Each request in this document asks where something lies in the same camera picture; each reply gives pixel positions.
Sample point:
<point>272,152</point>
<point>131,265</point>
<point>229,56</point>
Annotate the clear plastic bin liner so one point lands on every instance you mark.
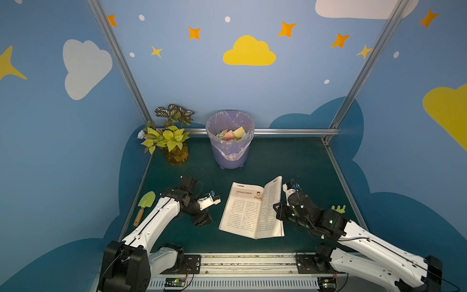
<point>228,144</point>

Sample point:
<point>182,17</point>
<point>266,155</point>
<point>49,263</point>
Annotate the magazine book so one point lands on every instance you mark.
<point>249,210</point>

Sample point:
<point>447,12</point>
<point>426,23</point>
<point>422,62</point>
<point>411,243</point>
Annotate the right circuit board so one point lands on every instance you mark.
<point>327,284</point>

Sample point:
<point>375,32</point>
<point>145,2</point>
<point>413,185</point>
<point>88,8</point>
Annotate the aluminium frame post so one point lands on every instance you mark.
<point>383,38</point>
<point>107,31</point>

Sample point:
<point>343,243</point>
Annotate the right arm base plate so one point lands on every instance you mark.
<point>310,263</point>

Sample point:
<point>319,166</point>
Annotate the green toy rake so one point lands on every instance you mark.
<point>340,209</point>

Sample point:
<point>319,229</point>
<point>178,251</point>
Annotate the purple trash bin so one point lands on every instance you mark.
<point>231,153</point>

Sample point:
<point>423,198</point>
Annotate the right aluminium frame post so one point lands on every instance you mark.
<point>383,38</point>

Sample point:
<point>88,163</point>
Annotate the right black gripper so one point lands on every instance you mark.
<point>287,209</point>

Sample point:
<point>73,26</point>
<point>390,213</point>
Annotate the discarded sticky notes pile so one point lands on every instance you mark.
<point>229,135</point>

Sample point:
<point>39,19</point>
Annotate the circuit board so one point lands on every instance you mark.
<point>327,284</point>
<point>174,283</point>

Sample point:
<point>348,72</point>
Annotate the left circuit board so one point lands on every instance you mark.
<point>174,283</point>

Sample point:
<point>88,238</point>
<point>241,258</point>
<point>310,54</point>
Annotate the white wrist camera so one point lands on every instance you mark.
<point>289,189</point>
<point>208,200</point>

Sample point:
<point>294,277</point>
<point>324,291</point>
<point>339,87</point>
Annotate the aluminium frame back bar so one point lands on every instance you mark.
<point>270,132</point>

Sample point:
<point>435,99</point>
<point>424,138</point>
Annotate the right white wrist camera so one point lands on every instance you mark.
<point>289,189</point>

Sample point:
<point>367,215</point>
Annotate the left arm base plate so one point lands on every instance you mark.
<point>190,261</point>

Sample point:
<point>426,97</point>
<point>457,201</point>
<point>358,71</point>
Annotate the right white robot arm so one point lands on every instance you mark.
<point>379,262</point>

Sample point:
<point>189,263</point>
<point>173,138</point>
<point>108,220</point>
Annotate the potted green plant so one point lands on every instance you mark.
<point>171,137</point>

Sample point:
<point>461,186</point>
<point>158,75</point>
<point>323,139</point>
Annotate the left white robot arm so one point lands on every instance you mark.
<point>130,265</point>

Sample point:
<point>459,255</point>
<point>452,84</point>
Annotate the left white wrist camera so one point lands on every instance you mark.
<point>208,200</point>

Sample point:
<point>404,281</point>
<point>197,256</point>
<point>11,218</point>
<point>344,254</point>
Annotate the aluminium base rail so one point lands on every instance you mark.
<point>245,271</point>

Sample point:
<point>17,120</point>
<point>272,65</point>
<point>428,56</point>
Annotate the left aluminium frame post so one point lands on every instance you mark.
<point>107,31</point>

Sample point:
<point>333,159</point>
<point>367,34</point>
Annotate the green toy shovel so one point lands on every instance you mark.
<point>145,202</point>

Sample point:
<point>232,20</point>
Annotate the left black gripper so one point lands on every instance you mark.
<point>199,213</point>

